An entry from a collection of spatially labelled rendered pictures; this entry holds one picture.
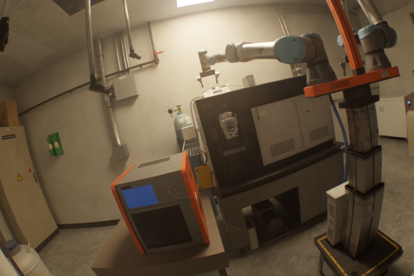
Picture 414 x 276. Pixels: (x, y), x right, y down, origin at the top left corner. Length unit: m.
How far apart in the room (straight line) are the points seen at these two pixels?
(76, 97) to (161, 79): 1.36
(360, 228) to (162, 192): 1.05
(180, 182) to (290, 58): 0.69
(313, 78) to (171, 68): 2.04
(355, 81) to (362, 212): 0.65
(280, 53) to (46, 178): 3.65
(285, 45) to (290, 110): 0.90
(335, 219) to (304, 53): 0.95
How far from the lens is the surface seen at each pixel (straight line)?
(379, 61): 1.04
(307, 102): 1.70
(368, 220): 1.20
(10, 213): 3.33
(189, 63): 2.61
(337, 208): 1.23
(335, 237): 1.38
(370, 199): 1.12
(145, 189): 0.87
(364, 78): 0.95
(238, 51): 1.04
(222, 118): 1.33
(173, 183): 0.84
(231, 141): 1.35
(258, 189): 1.51
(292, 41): 0.76
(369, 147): 1.02
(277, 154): 1.57
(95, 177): 3.02
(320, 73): 0.86
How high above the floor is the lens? 1.34
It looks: 3 degrees down
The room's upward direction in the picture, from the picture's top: 15 degrees counter-clockwise
